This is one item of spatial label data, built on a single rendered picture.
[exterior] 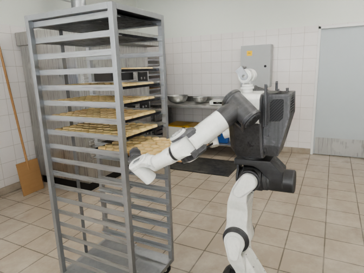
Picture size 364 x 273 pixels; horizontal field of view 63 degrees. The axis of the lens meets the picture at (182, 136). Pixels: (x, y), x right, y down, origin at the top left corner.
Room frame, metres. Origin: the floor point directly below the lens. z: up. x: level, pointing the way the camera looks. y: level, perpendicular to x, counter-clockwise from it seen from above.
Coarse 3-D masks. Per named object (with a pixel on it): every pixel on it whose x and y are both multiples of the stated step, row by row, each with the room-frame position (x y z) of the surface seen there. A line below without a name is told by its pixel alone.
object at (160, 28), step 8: (160, 32) 1.91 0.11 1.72; (160, 48) 1.91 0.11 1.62; (160, 56) 1.91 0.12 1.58; (160, 64) 1.91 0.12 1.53; (160, 72) 1.92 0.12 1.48; (160, 80) 1.92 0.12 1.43; (168, 136) 1.93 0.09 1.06; (168, 168) 1.91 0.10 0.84; (168, 176) 1.91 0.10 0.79; (168, 184) 1.91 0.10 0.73; (168, 192) 1.91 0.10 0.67; (168, 208) 1.91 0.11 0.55; (168, 232) 1.91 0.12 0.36; (168, 240) 1.91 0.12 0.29; (168, 256) 1.92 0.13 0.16
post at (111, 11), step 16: (112, 16) 1.51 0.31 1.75; (112, 32) 1.51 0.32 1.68; (112, 48) 1.51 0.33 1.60; (112, 64) 1.52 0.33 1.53; (128, 176) 1.53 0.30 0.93; (128, 192) 1.52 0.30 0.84; (128, 208) 1.51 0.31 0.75; (128, 224) 1.51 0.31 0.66; (128, 240) 1.51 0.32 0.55; (128, 256) 1.52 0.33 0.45
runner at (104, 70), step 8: (40, 72) 1.81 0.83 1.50; (48, 72) 1.78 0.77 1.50; (56, 72) 1.75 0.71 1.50; (64, 72) 1.72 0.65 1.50; (72, 72) 1.69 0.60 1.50; (80, 72) 1.66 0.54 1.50; (88, 72) 1.63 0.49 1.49; (96, 72) 1.61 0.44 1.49; (104, 72) 1.58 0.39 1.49; (112, 72) 1.56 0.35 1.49
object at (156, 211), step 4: (100, 200) 2.18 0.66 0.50; (104, 200) 2.18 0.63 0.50; (108, 200) 2.16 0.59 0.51; (112, 200) 2.14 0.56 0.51; (112, 204) 2.11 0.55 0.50; (116, 204) 2.10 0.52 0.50; (120, 204) 2.10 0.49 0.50; (132, 204) 2.05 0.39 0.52; (136, 204) 2.03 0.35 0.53; (132, 208) 2.03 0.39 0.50; (136, 208) 2.03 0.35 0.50; (140, 208) 2.02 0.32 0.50; (144, 208) 2.00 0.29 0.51; (148, 208) 1.98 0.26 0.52; (152, 208) 1.97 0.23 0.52; (148, 212) 1.95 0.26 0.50; (152, 212) 1.95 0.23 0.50; (156, 212) 1.95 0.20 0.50; (160, 212) 1.94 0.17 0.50; (164, 212) 1.92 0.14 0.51; (168, 212) 1.91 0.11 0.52; (168, 216) 1.89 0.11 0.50
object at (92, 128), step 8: (56, 128) 1.85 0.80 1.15; (64, 128) 1.88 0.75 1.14; (72, 128) 1.85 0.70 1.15; (80, 128) 1.83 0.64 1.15; (88, 128) 1.82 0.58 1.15; (96, 128) 1.83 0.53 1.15; (104, 128) 1.80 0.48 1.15; (112, 128) 1.79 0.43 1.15; (128, 128) 1.80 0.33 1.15; (136, 128) 1.78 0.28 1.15; (144, 128) 1.76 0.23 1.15
